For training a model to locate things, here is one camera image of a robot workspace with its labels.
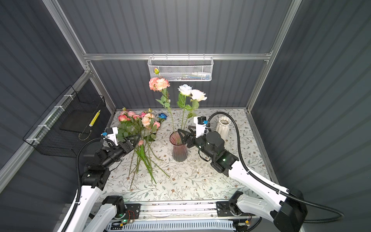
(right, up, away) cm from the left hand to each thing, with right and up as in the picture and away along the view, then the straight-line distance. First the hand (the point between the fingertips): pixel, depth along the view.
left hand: (138, 137), depth 70 cm
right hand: (+23, +4, -2) cm, 23 cm away
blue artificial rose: (+4, +13, +42) cm, 44 cm away
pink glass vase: (+19, -12, +29) cm, 37 cm away
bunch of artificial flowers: (-8, +5, +33) cm, 34 cm away
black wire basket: (-36, +10, +7) cm, 38 cm away
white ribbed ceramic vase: (+45, +5, +13) cm, 47 cm away
